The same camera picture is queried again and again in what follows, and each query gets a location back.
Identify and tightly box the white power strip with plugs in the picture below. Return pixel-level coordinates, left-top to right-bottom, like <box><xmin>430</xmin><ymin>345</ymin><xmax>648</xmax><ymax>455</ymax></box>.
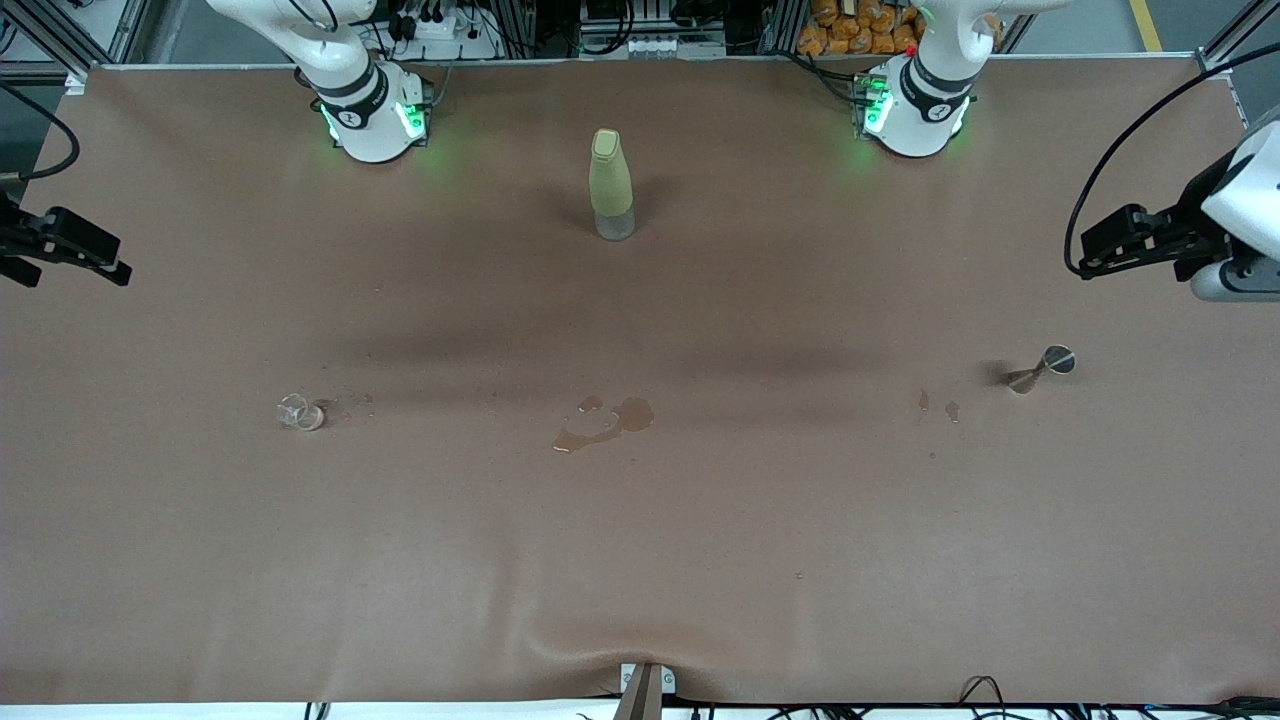
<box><xmin>385</xmin><ymin>8</ymin><xmax>501</xmax><ymax>61</ymax></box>

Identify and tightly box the yellow-green bottle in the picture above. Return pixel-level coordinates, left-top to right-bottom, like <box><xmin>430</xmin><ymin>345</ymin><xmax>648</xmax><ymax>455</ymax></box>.
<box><xmin>588</xmin><ymin>128</ymin><xmax>638</xmax><ymax>242</ymax></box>

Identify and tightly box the grey metal clamp bracket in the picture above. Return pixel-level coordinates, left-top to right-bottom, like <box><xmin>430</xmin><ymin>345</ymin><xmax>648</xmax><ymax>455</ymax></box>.
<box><xmin>620</xmin><ymin>662</ymin><xmax>678</xmax><ymax>698</ymax></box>

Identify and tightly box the brown liquid puddle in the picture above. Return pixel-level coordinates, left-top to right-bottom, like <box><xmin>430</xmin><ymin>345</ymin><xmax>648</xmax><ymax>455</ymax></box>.
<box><xmin>552</xmin><ymin>396</ymin><xmax>656</xmax><ymax>454</ymax></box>

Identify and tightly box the metal jigger measuring cup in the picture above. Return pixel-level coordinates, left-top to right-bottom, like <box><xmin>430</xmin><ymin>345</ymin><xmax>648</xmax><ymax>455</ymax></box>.
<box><xmin>1006</xmin><ymin>344</ymin><xmax>1077</xmax><ymax>395</ymax></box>

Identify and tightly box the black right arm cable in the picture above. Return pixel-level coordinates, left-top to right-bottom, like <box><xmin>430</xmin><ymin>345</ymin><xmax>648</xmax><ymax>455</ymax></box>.
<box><xmin>0</xmin><ymin>83</ymin><xmax>81</xmax><ymax>183</ymax></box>

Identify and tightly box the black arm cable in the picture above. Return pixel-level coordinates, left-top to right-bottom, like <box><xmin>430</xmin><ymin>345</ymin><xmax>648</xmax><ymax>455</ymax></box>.
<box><xmin>0</xmin><ymin>83</ymin><xmax>81</xmax><ymax>183</ymax></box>
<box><xmin>1063</xmin><ymin>42</ymin><xmax>1280</xmax><ymax>279</ymax></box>

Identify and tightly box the clear glass cup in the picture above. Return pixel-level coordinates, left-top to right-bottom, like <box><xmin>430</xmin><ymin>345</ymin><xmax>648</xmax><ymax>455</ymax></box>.
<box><xmin>277</xmin><ymin>393</ymin><xmax>327</xmax><ymax>433</ymax></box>

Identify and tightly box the brown table mat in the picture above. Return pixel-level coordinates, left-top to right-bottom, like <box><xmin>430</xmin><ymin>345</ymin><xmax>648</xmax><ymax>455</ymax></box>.
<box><xmin>0</xmin><ymin>55</ymin><xmax>1280</xmax><ymax>707</ymax></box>

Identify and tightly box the white terminal strip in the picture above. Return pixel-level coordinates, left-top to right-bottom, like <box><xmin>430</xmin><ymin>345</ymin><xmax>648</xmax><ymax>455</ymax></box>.
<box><xmin>580</xmin><ymin>35</ymin><xmax>726</xmax><ymax>59</ymax></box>

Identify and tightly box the dark camera pole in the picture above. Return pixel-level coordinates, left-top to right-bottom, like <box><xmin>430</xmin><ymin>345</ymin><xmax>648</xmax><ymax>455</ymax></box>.
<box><xmin>612</xmin><ymin>665</ymin><xmax>665</xmax><ymax>720</ymax></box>

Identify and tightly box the aluminium frame profile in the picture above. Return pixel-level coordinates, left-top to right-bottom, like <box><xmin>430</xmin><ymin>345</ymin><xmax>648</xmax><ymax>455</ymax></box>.
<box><xmin>1195</xmin><ymin>0</ymin><xmax>1280</xmax><ymax>76</ymax></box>
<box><xmin>0</xmin><ymin>0</ymin><xmax>151</xmax><ymax>83</ymax></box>

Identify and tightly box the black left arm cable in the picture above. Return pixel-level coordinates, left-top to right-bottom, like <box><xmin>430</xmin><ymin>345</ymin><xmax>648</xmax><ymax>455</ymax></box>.
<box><xmin>1063</xmin><ymin>42</ymin><xmax>1280</xmax><ymax>279</ymax></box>

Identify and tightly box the orange packaged goods pile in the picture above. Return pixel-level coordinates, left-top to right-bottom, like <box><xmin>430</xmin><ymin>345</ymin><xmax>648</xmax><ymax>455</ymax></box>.
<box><xmin>797</xmin><ymin>0</ymin><xmax>926</xmax><ymax>56</ymax></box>

